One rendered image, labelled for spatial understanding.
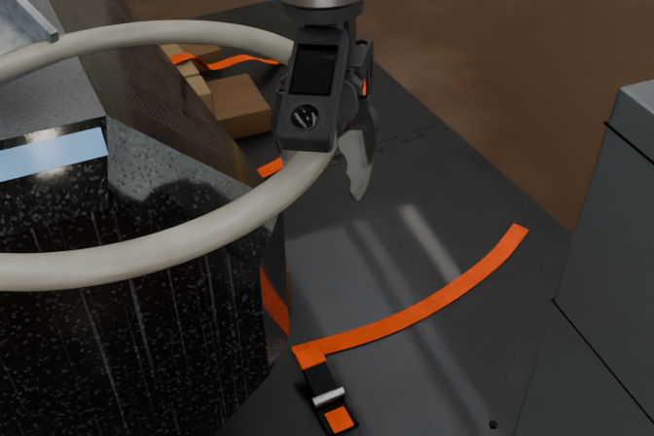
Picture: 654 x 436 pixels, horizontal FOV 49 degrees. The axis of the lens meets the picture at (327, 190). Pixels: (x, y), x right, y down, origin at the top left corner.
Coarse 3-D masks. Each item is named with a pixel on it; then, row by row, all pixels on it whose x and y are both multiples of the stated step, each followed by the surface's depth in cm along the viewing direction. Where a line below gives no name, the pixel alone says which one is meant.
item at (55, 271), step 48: (48, 48) 90; (96, 48) 92; (240, 48) 90; (288, 48) 84; (336, 144) 68; (288, 192) 62; (144, 240) 56; (192, 240) 57; (0, 288) 56; (48, 288) 56
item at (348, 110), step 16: (288, 16) 63; (304, 16) 61; (320, 16) 61; (336, 16) 61; (352, 16) 62; (352, 32) 68; (352, 48) 68; (368, 48) 68; (288, 64) 67; (352, 64) 66; (368, 64) 69; (352, 80) 65; (368, 80) 70; (352, 96) 65; (352, 112) 66
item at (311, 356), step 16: (304, 352) 157; (320, 352) 157; (304, 368) 155; (320, 368) 155; (320, 384) 153; (336, 384) 154; (320, 400) 151; (336, 400) 152; (320, 416) 150; (336, 416) 150; (352, 416) 150; (336, 432) 147
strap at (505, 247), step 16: (208, 64) 243; (224, 64) 244; (512, 240) 192; (496, 256) 187; (480, 272) 183; (448, 288) 179; (464, 288) 179; (416, 304) 175; (432, 304) 175; (448, 304) 175; (384, 320) 171; (400, 320) 171; (416, 320) 171; (336, 336) 167; (352, 336) 167; (368, 336) 167; (384, 336) 167
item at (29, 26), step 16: (0, 0) 95; (16, 0) 91; (0, 16) 95; (16, 16) 94; (32, 16) 90; (0, 32) 93; (16, 32) 94; (32, 32) 92; (48, 32) 89; (0, 48) 91; (16, 48) 92; (48, 64) 92
